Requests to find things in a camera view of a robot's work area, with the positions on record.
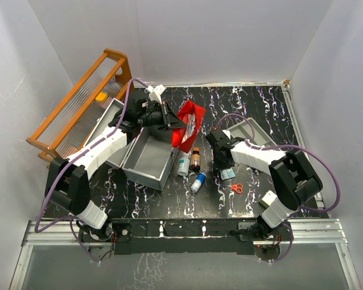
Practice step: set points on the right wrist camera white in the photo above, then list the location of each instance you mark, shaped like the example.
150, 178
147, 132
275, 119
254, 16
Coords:
228, 135

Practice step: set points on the red first aid pouch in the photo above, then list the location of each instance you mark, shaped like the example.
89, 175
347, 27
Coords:
188, 108

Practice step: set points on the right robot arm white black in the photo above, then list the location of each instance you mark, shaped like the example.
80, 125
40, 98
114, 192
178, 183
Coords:
295, 181

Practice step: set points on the white blue spray bottle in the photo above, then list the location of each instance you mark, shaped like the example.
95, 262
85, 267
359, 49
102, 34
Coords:
198, 182

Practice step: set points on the orange small scissors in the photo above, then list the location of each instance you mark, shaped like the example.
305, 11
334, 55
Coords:
237, 188

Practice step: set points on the aluminium front rail frame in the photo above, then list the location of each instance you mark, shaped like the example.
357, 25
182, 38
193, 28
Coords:
318, 258

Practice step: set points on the grey divided plastic tray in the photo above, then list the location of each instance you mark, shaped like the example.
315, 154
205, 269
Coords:
251, 131

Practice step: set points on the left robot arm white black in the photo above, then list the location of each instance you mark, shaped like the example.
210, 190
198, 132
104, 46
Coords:
68, 178

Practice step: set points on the teal white packet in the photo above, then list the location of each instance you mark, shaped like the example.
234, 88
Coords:
227, 174

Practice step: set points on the orange wooden rack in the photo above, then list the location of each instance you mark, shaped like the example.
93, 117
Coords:
66, 130

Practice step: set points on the yellow block on rack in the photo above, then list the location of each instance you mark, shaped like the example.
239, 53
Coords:
102, 97

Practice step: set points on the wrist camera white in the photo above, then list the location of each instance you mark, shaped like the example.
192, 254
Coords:
228, 135
155, 93

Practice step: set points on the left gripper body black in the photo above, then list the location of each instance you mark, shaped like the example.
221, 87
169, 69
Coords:
165, 113

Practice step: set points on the clear plastic bag packet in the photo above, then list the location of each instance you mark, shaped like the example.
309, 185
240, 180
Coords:
190, 120

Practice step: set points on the white green small box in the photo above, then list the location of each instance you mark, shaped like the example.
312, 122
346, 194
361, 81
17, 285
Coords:
267, 200

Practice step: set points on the grey metal medicine case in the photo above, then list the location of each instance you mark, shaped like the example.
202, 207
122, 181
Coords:
139, 151

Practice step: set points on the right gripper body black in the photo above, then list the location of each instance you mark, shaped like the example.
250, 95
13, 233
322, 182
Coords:
218, 164

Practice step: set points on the brown bottle orange cap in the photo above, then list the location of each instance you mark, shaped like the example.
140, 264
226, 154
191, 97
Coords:
195, 160

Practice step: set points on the white green medicine bottle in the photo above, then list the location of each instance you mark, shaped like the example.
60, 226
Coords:
183, 165

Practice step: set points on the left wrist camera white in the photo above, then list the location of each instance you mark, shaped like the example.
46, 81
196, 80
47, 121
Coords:
155, 93

